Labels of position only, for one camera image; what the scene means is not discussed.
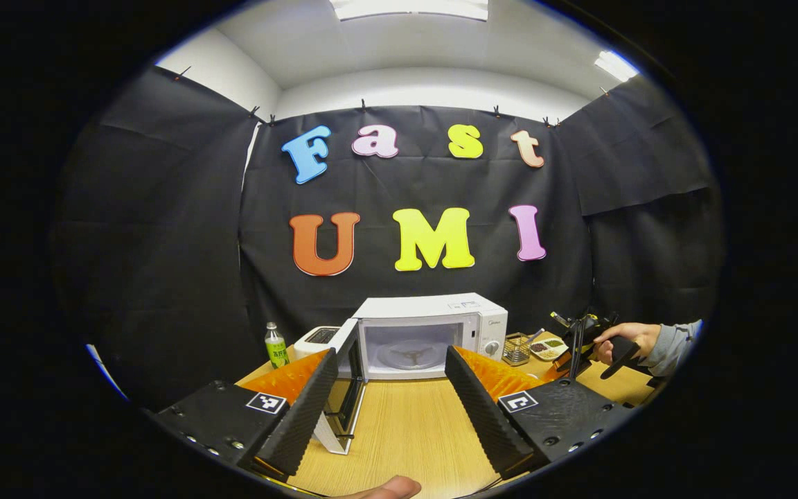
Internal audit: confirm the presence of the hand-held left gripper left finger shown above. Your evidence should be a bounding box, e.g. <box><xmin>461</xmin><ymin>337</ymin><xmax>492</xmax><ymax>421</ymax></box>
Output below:
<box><xmin>153</xmin><ymin>349</ymin><xmax>339</xmax><ymax>479</ymax></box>

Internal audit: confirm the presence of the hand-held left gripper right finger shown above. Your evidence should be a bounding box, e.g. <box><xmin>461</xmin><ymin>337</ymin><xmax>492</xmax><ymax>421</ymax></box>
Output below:
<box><xmin>445</xmin><ymin>345</ymin><xmax>635</xmax><ymax>481</ymax></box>

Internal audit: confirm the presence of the white microwave oven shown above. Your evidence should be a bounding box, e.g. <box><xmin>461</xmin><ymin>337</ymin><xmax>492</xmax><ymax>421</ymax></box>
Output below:
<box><xmin>312</xmin><ymin>292</ymin><xmax>509</xmax><ymax>457</ymax></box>

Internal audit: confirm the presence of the glass microwave turntable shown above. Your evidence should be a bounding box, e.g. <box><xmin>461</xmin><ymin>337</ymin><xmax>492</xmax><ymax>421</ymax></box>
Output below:
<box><xmin>378</xmin><ymin>339</ymin><xmax>442</xmax><ymax>371</ymax></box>

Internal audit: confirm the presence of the white divided condiment dish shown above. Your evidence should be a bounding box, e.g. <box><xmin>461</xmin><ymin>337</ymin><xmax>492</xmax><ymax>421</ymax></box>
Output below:
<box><xmin>530</xmin><ymin>337</ymin><xmax>570</xmax><ymax>362</ymax></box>

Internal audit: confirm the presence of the green label drink bottle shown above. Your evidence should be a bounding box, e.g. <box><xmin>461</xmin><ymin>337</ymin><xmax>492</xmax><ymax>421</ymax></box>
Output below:
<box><xmin>264</xmin><ymin>322</ymin><xmax>291</xmax><ymax>370</ymax></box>

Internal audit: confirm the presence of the white toaster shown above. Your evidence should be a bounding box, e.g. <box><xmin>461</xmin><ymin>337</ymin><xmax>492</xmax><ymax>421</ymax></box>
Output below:
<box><xmin>292</xmin><ymin>325</ymin><xmax>342</xmax><ymax>362</ymax></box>

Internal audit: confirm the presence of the black backdrop cloth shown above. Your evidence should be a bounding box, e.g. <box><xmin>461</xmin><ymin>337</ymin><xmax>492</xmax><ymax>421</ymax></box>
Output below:
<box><xmin>53</xmin><ymin>66</ymin><xmax>725</xmax><ymax>411</ymax></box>

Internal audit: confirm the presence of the small ceiling light panel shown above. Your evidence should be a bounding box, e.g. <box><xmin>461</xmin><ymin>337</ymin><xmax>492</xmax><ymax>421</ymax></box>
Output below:
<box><xmin>594</xmin><ymin>50</ymin><xmax>639</xmax><ymax>83</ymax></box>

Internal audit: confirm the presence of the row of small cloth clips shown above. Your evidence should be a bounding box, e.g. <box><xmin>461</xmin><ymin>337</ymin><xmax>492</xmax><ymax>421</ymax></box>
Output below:
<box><xmin>176</xmin><ymin>65</ymin><xmax>611</xmax><ymax>129</ymax></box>

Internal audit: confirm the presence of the long ceiling light panel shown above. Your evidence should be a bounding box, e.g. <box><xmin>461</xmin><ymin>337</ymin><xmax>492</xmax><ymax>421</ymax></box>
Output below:
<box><xmin>329</xmin><ymin>0</ymin><xmax>490</xmax><ymax>22</ymax></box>

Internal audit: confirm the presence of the metal wire basket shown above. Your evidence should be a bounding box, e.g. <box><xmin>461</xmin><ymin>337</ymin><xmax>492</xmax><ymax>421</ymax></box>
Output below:
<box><xmin>502</xmin><ymin>332</ymin><xmax>533</xmax><ymax>367</ymax></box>

